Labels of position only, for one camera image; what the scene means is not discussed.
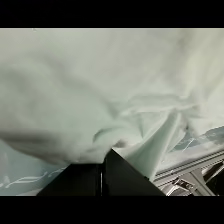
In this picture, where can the silver frame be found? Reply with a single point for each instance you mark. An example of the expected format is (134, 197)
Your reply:
(190, 173)

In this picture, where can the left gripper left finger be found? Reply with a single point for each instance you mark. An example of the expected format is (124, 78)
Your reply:
(76, 181)

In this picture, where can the pale green shirt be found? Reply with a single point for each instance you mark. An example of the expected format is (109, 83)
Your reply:
(100, 86)

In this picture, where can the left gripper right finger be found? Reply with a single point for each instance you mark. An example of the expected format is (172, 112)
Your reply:
(126, 176)

